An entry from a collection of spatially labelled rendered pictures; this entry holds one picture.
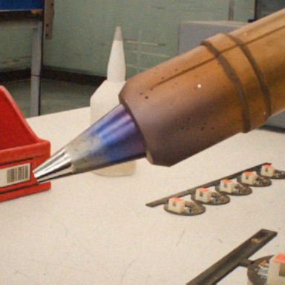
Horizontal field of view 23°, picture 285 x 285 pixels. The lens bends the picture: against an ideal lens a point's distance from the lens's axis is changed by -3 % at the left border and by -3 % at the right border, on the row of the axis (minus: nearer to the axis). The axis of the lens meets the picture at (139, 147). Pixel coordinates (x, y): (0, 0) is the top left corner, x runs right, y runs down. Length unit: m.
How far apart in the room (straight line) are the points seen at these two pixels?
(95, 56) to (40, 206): 5.64
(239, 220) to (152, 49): 5.30
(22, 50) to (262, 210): 5.94
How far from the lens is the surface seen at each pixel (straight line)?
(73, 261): 0.33
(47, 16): 3.41
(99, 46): 6.00
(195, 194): 0.44
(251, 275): 0.17
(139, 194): 0.44
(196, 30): 0.68
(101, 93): 0.47
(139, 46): 5.76
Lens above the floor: 0.88
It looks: 13 degrees down
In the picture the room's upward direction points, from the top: 3 degrees clockwise
